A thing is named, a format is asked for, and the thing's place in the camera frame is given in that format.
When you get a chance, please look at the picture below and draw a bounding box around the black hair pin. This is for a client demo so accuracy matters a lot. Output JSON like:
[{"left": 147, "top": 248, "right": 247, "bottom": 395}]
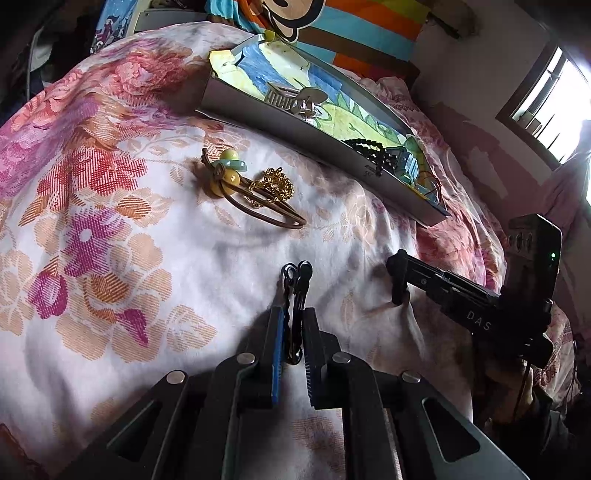
[{"left": 280, "top": 260, "right": 314, "bottom": 365}]

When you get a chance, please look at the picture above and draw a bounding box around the blue wrist watch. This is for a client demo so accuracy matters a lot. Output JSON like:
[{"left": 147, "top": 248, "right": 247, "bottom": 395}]
[{"left": 391, "top": 147, "right": 419, "bottom": 186}]

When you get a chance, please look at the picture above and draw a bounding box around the black bead necklace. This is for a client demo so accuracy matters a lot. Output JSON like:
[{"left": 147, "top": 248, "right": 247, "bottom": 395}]
[{"left": 344, "top": 137, "right": 401, "bottom": 179}]

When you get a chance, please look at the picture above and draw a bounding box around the grey hair claw clip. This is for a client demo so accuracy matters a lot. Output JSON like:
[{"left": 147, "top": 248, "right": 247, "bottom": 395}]
[{"left": 263, "top": 82, "right": 329, "bottom": 119}]

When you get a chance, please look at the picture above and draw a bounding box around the person's right hand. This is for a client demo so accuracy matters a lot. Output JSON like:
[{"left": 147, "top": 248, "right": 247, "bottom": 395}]
[{"left": 485, "top": 363, "right": 533, "bottom": 423}]

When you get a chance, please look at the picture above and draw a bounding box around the pink window curtain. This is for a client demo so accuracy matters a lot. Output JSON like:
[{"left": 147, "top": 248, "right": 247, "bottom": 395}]
[{"left": 530, "top": 133, "right": 591, "bottom": 241}]

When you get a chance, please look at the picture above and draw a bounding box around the pink floral bed quilt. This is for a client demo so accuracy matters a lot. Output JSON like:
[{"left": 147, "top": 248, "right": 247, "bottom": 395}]
[{"left": 0, "top": 20, "right": 578, "bottom": 480}]

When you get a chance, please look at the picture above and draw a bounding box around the brown elastic hair band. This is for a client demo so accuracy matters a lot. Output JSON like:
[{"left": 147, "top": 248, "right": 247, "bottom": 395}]
[{"left": 213, "top": 179, "right": 308, "bottom": 230}]

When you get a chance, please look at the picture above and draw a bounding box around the barred window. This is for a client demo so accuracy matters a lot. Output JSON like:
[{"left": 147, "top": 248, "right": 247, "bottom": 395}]
[{"left": 496, "top": 42, "right": 590, "bottom": 169}]

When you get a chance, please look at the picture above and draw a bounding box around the grey tray with dinosaur towel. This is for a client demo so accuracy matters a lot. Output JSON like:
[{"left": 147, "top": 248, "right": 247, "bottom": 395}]
[{"left": 198, "top": 35, "right": 450, "bottom": 226}]

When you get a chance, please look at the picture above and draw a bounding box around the striped monkey blanket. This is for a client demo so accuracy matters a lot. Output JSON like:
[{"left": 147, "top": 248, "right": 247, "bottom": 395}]
[{"left": 204, "top": 0, "right": 434, "bottom": 82}]

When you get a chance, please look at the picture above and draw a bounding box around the blue dotted wardrobe curtain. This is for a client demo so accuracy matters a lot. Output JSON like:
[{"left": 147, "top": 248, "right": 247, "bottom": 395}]
[{"left": 90, "top": 0, "right": 137, "bottom": 54}]

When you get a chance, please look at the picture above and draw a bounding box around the gold chain jewelry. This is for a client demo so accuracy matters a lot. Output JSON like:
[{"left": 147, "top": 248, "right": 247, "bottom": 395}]
[{"left": 249, "top": 167, "right": 296, "bottom": 202}]

